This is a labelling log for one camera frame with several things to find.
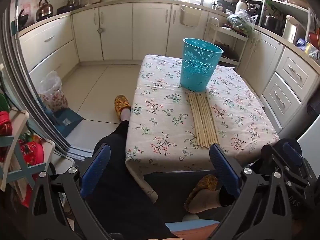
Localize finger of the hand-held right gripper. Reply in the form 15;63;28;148
261;144;302;189
282;139;314;179

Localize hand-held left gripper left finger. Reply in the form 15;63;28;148
26;144;112;240

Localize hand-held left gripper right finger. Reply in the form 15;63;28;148
209;144;298;240

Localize row of wooden chopsticks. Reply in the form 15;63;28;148
187;93;219;150

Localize teal perforated plastic basket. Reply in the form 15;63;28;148
179;38;224;92

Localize yellow patterned slipper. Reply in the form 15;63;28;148
184;174;218;210
114;95;132;118

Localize person's left leg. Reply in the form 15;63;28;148
85;107;180;240

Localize person's leg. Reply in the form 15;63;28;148
85;107;180;240
189;186;237;214

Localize person's right leg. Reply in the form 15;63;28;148
189;186;237;214

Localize blue dustpan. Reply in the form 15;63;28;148
47;107;84;138

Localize red cloth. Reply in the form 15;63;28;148
20;140;44;168

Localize blue stool cushion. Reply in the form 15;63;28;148
165;220;220;233

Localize floral tablecloth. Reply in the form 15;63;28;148
125;54;280;203

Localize white wooden side shelf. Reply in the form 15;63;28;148
0;110;55;188

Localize floral bin with plastic bag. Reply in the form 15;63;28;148
37;70;69;113

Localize cream cabinet with small drawers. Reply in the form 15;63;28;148
237;29;320;130

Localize blue packet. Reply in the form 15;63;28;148
296;37;319;58

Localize dark shoes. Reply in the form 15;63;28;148
216;42;239;60

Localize white jug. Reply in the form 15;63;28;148
282;15;299;43

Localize cream wide drawer cabinet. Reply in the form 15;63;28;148
19;15;80;80

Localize black cooking pot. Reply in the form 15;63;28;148
261;15;285;35

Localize white slatted rack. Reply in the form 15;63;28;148
204;17;248;68

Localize plastic bag of greens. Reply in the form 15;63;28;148
226;9;259;34

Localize cream door cabinet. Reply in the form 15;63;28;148
71;1;210;62

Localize white shelf unit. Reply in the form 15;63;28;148
259;0;312;43

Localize white thermos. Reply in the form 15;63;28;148
236;0;250;14

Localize white hanging bin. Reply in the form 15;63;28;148
180;5;202;28

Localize black cooktop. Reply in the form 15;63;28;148
57;4;87;15

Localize black frying pan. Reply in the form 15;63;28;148
17;9;32;29

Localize steel kettle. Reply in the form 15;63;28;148
36;0;54;20

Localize sliding door frame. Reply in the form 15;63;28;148
0;5;72;155

